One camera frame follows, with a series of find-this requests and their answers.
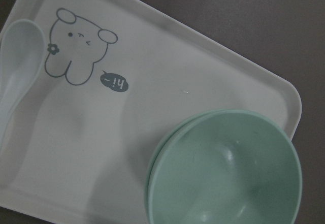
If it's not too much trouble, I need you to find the green bowl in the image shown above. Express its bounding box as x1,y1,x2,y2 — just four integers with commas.
147,110,302,223
144,109,225,212

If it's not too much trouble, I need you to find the cream rabbit print tray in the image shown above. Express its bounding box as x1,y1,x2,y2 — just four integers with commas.
1,0,302,223

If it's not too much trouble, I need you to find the white ceramic spoon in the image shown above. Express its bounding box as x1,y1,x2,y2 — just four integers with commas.
1,19,46,144

